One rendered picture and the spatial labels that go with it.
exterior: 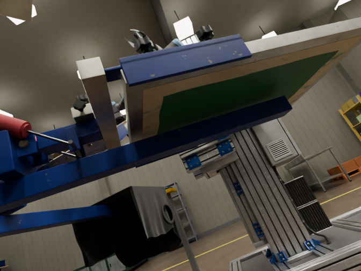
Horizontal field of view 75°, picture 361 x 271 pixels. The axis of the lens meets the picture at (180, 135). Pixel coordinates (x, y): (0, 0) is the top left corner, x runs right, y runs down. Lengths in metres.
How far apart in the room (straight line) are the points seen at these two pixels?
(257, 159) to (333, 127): 8.17
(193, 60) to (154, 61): 0.09
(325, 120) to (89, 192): 9.18
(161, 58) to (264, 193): 1.36
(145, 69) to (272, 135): 1.36
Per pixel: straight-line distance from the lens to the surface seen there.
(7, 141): 0.76
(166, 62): 0.54
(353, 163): 8.68
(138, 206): 1.38
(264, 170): 1.75
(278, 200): 1.75
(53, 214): 1.20
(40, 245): 11.40
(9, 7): 0.57
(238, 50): 0.61
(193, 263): 2.08
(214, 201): 8.74
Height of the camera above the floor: 0.66
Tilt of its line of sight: 19 degrees up
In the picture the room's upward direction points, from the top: 23 degrees counter-clockwise
